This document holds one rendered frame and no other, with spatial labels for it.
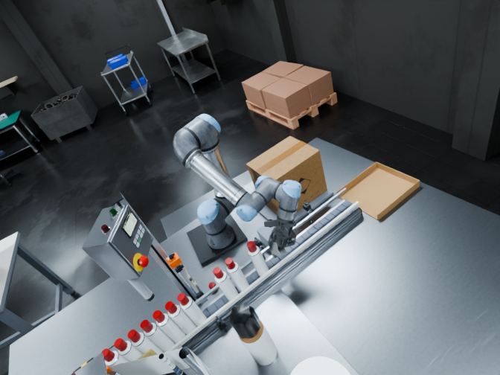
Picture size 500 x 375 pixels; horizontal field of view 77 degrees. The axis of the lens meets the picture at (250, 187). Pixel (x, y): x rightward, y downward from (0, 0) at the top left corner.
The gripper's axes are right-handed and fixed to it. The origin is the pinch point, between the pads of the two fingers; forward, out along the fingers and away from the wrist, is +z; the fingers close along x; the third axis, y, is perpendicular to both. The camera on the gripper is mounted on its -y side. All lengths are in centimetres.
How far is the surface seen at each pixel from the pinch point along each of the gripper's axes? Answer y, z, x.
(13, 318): -111, 97, -108
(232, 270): 2.3, 0.2, -22.6
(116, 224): -5, -25, -64
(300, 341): 33.8, 12.4, -10.2
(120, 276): -2, -7, -64
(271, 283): 5.6, 10.8, -3.6
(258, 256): 2.7, -3.8, -11.0
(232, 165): -213, 47, 105
